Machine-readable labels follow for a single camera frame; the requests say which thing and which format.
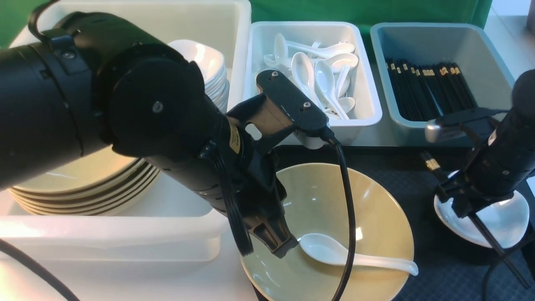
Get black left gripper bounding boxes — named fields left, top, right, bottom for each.
left=201, top=117, right=298, bottom=259

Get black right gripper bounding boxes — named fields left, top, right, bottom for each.
left=434, top=169, right=514, bottom=218

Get black chopstick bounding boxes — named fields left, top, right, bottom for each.
left=421, top=152, right=530, bottom=299
left=420, top=152, right=534, bottom=296

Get white sauce dish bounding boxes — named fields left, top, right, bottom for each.
left=433, top=191, right=530, bottom=248

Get white ceramic soup spoon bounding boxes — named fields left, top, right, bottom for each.
left=299, top=234, right=420, bottom=276

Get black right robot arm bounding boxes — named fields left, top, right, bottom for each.
left=433, top=70, right=535, bottom=218

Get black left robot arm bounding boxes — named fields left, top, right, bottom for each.
left=1, top=12, right=299, bottom=258

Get large white plastic bin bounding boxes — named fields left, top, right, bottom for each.
left=1, top=0, right=252, bottom=261

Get black serving tray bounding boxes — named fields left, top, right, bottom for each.
left=275, top=145, right=534, bottom=301

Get bundle of black chopsticks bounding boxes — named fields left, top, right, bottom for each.
left=385, top=58, right=478, bottom=122

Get grey-blue plastic bin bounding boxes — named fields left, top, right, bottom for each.
left=369, top=23, right=515, bottom=147

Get stack of white dishes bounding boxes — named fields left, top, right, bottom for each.
left=168, top=39, right=230, bottom=112

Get pile of white spoons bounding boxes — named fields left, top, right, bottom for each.
left=273, top=33, right=359, bottom=120

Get stack of tan bowls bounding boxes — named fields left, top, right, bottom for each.
left=8, top=147, right=160, bottom=217

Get small white plastic bin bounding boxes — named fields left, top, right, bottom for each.
left=242, top=21, right=382, bottom=145

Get green backdrop cloth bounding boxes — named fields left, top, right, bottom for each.
left=0, top=0, right=494, bottom=47

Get black camera cable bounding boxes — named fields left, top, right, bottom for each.
left=0, top=125, right=357, bottom=301

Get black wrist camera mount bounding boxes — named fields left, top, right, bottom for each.
left=226, top=69, right=340, bottom=155

